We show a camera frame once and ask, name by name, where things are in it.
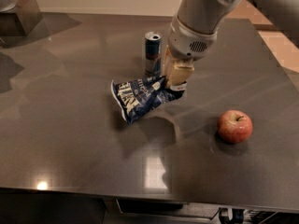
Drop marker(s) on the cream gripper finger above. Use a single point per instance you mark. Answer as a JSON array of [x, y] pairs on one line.
[[180, 70], [168, 62]]

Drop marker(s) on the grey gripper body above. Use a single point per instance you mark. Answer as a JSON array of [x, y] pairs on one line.
[[188, 43]]

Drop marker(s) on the blue kettle chip bag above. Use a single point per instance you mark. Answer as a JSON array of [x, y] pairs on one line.
[[138, 97]]

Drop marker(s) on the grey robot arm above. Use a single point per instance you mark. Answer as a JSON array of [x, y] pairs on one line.
[[284, 14]]

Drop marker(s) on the redbull can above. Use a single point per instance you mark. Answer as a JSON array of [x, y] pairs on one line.
[[153, 43]]

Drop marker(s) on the red apple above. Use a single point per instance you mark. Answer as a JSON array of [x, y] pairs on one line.
[[234, 126]]

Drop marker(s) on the black caster wheel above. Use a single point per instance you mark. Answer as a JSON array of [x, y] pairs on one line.
[[231, 216]]

